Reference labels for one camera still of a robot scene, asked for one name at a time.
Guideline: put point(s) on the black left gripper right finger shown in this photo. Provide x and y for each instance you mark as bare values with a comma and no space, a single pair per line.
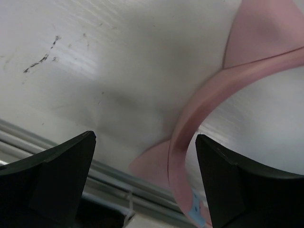
243,193

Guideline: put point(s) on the aluminium table edge rail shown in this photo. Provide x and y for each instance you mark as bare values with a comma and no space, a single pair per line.
105,185

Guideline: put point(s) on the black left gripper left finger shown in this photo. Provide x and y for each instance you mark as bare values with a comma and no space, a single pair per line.
44,190

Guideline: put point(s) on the pink blue cat-ear headphones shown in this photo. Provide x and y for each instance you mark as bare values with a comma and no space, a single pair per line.
266,37

